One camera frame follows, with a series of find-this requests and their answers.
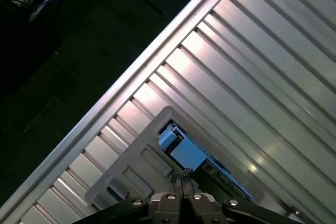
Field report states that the slender white bar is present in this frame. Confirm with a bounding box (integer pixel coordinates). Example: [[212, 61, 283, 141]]
[[27, 0, 65, 23]]

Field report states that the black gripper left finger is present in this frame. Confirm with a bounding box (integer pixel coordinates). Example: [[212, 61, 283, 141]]
[[77, 173, 182, 224]]

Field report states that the hard disk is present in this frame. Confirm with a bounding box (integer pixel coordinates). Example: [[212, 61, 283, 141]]
[[156, 120, 254, 200]]

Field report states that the grey parts rack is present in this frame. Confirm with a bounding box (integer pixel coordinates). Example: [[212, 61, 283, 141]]
[[85, 105, 266, 210]]

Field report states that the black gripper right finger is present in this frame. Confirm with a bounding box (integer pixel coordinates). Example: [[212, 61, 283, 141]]
[[181, 169, 301, 224]]

